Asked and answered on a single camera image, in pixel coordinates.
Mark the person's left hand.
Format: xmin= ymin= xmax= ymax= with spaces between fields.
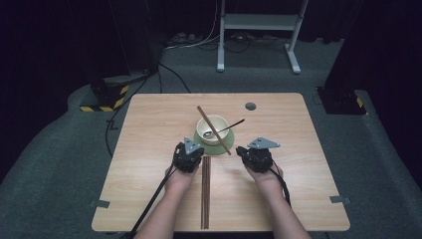
xmin=164 ymin=164 xmax=197 ymax=194

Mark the black cable bundle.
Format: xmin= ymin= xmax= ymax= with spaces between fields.
xmin=224 ymin=32 xmax=288 ymax=54

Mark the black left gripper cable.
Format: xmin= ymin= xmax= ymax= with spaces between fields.
xmin=125 ymin=164 xmax=177 ymax=239

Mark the cream ceramic bowl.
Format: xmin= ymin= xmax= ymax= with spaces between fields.
xmin=195 ymin=114 xmax=231 ymax=146

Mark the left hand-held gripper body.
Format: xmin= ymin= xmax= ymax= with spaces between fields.
xmin=171 ymin=136 xmax=206 ymax=174

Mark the green round plate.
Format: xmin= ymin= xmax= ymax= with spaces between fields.
xmin=192 ymin=127 xmax=236 ymax=156

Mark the white floor cable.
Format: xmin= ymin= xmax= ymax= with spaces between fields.
xmin=163 ymin=0 xmax=222 ymax=52

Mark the black floor cable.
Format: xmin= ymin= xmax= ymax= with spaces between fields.
xmin=105 ymin=62 xmax=192 ymax=158

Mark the person's right hand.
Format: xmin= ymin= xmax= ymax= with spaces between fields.
xmin=246 ymin=162 xmax=285 ymax=193

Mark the black-handled metal spoon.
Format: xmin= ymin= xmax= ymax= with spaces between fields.
xmin=202 ymin=118 xmax=246 ymax=139

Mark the black yellow striped stand base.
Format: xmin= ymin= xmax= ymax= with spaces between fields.
xmin=80 ymin=77 xmax=130 ymax=114

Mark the dark curtain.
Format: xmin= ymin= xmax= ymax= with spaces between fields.
xmin=0 ymin=0 xmax=162 ymax=180
xmin=322 ymin=0 xmax=422 ymax=187

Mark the white metal stand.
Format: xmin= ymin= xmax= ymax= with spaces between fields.
xmin=216 ymin=0 xmax=311 ymax=75

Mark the power strip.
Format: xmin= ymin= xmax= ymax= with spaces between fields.
xmin=166 ymin=31 xmax=201 ymax=47

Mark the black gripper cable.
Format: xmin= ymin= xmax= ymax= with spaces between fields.
xmin=269 ymin=167 xmax=293 ymax=207
xmin=125 ymin=164 xmax=177 ymax=239

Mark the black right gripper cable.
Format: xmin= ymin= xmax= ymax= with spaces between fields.
xmin=269 ymin=167 xmax=293 ymax=207

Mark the brown wooden chopstick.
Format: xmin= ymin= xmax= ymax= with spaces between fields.
xmin=196 ymin=105 xmax=233 ymax=156
xmin=200 ymin=155 xmax=205 ymax=230
xmin=203 ymin=155 xmax=208 ymax=230
xmin=206 ymin=155 xmax=212 ymax=230

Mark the grey tape piece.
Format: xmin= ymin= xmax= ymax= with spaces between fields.
xmin=89 ymin=199 xmax=111 ymax=209
xmin=328 ymin=195 xmax=351 ymax=205

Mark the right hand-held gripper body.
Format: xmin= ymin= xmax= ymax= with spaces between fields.
xmin=244 ymin=136 xmax=282 ymax=174

